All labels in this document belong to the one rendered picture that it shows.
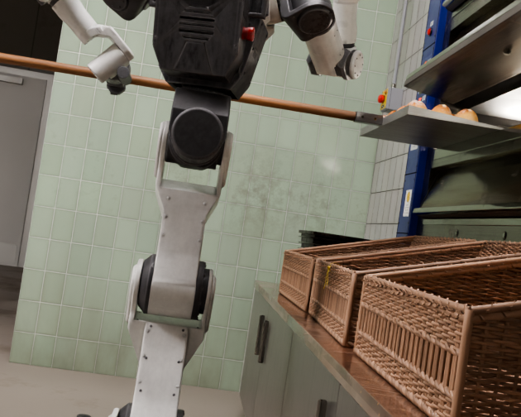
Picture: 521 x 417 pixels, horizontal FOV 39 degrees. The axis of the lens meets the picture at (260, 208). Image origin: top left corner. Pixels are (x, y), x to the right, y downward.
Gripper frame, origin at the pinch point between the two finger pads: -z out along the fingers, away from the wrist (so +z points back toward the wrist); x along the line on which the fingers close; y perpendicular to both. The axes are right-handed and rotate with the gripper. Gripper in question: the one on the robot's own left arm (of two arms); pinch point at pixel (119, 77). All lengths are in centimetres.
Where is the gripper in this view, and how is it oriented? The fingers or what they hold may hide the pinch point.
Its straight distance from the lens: 233.9
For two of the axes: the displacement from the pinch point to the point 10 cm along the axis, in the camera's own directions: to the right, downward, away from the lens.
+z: 1.0, -0.2, -9.9
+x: -1.5, 9.9, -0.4
